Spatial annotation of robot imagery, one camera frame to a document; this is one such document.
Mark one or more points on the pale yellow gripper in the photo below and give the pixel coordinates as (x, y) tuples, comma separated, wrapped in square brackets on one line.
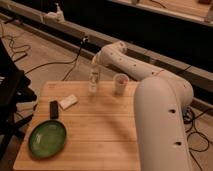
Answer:
[(95, 68)]

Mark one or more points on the small white bottle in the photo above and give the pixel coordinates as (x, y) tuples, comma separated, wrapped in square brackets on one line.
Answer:
[(93, 81)]

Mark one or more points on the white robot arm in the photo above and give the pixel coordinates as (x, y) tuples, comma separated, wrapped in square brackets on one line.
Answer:
[(160, 99)]

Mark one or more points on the translucent plastic cup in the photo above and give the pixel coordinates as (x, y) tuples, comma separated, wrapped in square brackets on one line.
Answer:
[(120, 82)]

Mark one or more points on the white rectangular eraser block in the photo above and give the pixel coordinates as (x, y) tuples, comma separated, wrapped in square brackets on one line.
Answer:
[(68, 101)]

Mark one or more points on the black rectangular block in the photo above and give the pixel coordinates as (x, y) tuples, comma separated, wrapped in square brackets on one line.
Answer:
[(54, 113)]

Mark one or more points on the wooden board table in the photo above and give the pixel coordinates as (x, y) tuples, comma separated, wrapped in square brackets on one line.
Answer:
[(101, 132)]

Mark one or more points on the green glass plate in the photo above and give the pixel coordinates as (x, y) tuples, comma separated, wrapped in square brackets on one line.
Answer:
[(47, 139)]

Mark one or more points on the long metal rail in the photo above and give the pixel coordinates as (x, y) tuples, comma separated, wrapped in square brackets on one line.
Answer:
[(183, 38)]

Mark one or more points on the black chair frame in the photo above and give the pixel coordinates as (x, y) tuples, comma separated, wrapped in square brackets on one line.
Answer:
[(14, 88)]

